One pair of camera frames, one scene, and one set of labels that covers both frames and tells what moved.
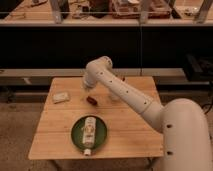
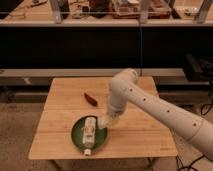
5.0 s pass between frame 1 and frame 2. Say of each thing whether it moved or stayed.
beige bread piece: moved
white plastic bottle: stayed
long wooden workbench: stayed
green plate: stayed
